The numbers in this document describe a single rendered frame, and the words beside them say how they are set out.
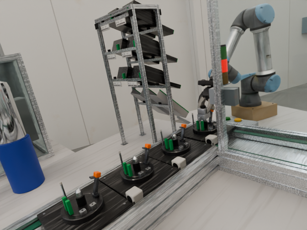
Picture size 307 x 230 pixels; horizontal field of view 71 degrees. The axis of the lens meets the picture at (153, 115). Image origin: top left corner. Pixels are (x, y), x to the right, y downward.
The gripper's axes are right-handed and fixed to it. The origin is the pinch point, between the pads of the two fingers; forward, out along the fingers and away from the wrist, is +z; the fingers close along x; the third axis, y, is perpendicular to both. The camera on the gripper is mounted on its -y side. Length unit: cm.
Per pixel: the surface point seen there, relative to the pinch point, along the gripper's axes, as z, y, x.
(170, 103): 0.4, -5.7, 18.9
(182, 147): 24.8, -13.3, -5.9
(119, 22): -23, -51, 30
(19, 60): 10, -72, 85
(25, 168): 62, -51, 52
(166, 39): -183, 121, 215
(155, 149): 29.5, -14.0, 9.1
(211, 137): 14.2, -0.8, -10.7
